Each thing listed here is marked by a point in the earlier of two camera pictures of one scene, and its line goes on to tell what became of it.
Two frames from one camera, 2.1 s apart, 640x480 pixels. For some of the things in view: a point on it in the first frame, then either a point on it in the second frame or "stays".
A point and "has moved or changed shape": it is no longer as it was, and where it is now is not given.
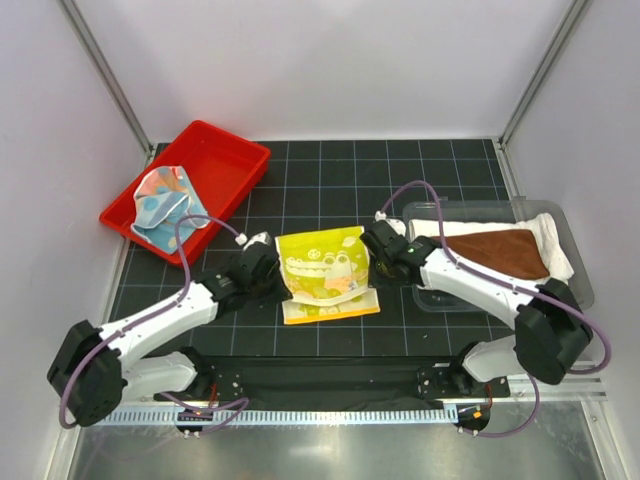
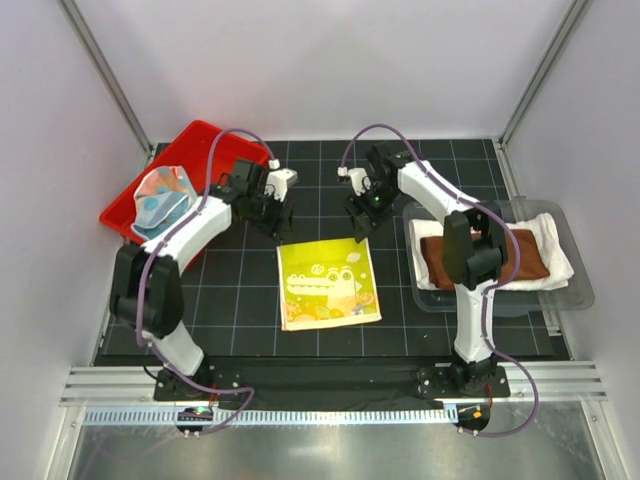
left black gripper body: x=271 y=287 → x=264 y=213
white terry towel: x=547 y=241 stays
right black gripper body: x=378 y=269 → x=374 y=203
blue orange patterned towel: x=161 y=197 stays
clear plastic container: x=425 y=300 stays
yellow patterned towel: x=327 y=274 has moved or changed shape
